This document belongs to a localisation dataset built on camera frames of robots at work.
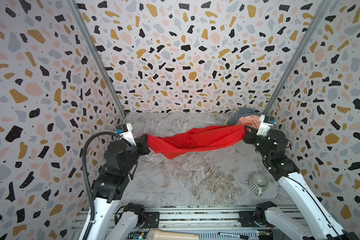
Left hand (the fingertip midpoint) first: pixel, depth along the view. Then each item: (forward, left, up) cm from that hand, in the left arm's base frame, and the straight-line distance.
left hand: (147, 132), depth 64 cm
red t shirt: (+23, -23, -37) cm, 49 cm away
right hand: (+7, -44, -3) cm, 45 cm away
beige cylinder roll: (-33, -3, -31) cm, 46 cm away
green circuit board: (-33, +7, -36) cm, 49 cm away
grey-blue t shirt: (+40, -59, -28) cm, 77 cm away
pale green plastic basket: (+44, -55, -30) cm, 76 cm away
